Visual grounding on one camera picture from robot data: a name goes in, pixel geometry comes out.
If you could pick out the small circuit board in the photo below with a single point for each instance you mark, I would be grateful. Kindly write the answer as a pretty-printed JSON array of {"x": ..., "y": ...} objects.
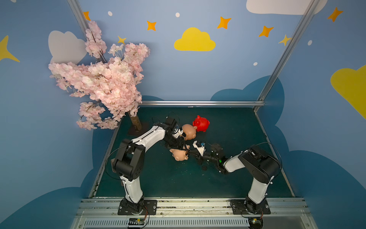
[
  {"x": 135, "y": 223},
  {"x": 255, "y": 223}
]

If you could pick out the peach piggy bank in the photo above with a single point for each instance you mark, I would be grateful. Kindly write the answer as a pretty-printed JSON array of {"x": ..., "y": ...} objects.
[{"x": 189, "y": 131}]

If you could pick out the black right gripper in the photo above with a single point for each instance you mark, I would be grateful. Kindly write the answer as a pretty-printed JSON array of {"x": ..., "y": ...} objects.
[{"x": 196, "y": 153}]

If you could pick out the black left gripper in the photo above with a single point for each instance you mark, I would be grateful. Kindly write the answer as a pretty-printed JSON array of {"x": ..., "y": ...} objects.
[{"x": 176, "y": 142}]

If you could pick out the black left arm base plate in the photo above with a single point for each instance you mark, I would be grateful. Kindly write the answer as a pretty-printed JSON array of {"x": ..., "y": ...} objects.
[{"x": 143, "y": 207}]

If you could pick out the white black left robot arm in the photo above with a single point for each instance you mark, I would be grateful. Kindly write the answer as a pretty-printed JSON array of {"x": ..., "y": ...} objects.
[{"x": 129, "y": 160}]

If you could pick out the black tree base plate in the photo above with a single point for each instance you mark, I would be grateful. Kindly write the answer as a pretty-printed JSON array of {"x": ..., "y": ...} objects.
[{"x": 139, "y": 129}]

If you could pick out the aluminium front rail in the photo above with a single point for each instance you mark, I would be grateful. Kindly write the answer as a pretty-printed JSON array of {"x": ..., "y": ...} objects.
[{"x": 193, "y": 213}]

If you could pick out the aluminium corner post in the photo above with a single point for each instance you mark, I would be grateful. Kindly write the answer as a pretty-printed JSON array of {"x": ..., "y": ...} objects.
[
  {"x": 296, "y": 36},
  {"x": 77, "y": 14}
]

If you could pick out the red piggy bank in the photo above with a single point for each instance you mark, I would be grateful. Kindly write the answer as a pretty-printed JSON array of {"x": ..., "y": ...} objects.
[{"x": 201, "y": 124}]

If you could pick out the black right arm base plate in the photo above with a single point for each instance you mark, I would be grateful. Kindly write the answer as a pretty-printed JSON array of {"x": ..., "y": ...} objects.
[{"x": 248, "y": 207}]

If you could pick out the aluminium right corner post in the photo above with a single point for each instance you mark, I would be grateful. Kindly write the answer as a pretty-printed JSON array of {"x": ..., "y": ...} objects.
[{"x": 296, "y": 36}]

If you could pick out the aluminium back frame bar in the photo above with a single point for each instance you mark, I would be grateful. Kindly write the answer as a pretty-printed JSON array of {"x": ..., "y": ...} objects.
[{"x": 203, "y": 103}]

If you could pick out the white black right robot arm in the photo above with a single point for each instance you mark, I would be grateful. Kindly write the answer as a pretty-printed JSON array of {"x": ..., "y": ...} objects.
[{"x": 261, "y": 165}]

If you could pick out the pink cherry blossom tree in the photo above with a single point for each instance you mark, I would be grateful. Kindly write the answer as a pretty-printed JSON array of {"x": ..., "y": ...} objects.
[{"x": 110, "y": 85}]

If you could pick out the pink piggy bank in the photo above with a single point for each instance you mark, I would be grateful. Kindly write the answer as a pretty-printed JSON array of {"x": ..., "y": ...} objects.
[{"x": 179, "y": 155}]

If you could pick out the aluminium left corner post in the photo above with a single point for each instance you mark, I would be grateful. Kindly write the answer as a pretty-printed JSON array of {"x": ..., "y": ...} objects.
[{"x": 77, "y": 14}]

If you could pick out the left small circuit board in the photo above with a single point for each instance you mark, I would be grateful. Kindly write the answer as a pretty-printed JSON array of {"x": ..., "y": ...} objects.
[{"x": 135, "y": 223}]

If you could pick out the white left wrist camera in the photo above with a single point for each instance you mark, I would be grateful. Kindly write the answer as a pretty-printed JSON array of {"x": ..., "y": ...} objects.
[{"x": 178, "y": 132}]

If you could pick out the right small circuit board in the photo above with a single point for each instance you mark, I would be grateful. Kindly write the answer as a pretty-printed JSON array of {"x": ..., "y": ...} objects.
[{"x": 255, "y": 223}]

